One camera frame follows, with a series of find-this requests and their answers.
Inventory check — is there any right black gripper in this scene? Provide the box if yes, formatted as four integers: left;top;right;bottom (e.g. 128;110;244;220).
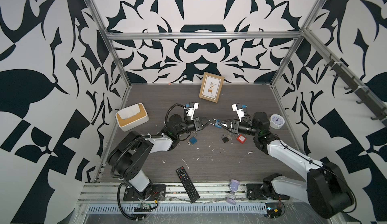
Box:
218;120;260;138

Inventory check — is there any small blue padlock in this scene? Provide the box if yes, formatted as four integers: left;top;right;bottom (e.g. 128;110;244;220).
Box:
213;119;222;129

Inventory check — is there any small black padlock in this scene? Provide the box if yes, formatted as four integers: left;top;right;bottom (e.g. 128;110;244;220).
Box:
221;135;230;143

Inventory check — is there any red padlock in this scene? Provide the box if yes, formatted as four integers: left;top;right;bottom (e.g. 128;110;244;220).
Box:
235;134;247;144

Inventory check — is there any large blue padlock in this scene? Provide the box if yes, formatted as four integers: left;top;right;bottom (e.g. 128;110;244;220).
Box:
187;132;198;145

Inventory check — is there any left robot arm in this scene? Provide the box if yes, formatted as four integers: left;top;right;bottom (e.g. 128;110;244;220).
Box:
107;114;211;193

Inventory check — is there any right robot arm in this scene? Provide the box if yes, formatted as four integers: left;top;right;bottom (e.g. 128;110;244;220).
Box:
218;112;357;219

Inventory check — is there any white alarm clock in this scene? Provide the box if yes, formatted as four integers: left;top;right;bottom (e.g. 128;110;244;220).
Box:
269;114;285;129

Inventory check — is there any purple hourglass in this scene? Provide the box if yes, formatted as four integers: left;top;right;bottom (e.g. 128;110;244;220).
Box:
226;179;240;205

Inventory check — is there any white tissue box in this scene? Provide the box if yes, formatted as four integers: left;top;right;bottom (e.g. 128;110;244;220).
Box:
116;103;149;132

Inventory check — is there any black remote control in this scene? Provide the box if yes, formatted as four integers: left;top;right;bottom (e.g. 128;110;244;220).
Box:
176;167;200;203

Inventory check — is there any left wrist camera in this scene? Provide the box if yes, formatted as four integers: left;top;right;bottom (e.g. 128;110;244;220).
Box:
184;102;199;121

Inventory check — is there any wooden picture frame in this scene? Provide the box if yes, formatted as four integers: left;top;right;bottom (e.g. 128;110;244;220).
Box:
199;72;224;103

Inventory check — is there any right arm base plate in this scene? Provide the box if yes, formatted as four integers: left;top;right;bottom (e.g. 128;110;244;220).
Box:
246;183;290;200

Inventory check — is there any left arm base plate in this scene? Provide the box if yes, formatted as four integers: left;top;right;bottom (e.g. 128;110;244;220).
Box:
123;184;166;201

